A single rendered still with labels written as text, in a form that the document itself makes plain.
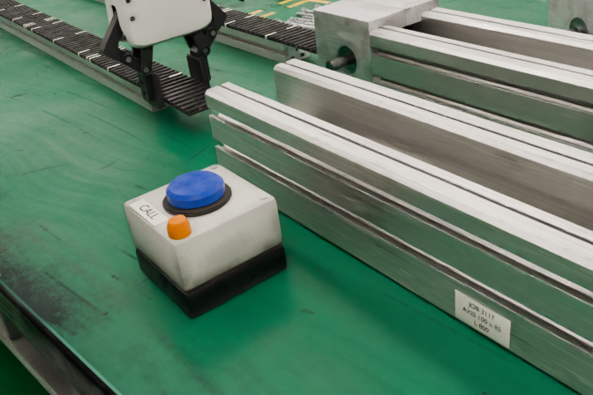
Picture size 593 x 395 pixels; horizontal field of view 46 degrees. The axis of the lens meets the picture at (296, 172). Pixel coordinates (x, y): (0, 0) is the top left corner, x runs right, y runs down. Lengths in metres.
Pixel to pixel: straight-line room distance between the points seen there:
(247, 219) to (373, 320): 0.10
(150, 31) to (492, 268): 0.45
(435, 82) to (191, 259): 0.31
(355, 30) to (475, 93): 0.16
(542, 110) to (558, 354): 0.24
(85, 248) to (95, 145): 0.20
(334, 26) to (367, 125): 0.22
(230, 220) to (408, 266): 0.12
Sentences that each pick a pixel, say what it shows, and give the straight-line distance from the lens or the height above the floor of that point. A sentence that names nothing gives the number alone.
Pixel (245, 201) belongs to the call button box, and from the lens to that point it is 0.47.
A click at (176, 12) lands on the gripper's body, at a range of 0.74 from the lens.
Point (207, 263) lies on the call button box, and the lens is 0.46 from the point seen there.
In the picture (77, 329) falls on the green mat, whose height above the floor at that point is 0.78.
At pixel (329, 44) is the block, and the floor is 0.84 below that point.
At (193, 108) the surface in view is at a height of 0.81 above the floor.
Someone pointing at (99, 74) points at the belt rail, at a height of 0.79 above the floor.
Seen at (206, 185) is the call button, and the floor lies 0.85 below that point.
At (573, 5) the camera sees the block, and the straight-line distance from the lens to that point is 0.79.
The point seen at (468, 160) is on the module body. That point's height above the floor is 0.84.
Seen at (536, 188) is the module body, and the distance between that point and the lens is 0.46.
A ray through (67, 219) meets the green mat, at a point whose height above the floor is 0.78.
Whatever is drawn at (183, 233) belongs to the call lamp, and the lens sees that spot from 0.44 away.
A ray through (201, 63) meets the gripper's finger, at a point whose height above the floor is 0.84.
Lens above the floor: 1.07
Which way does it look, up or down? 28 degrees down
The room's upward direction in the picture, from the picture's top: 8 degrees counter-clockwise
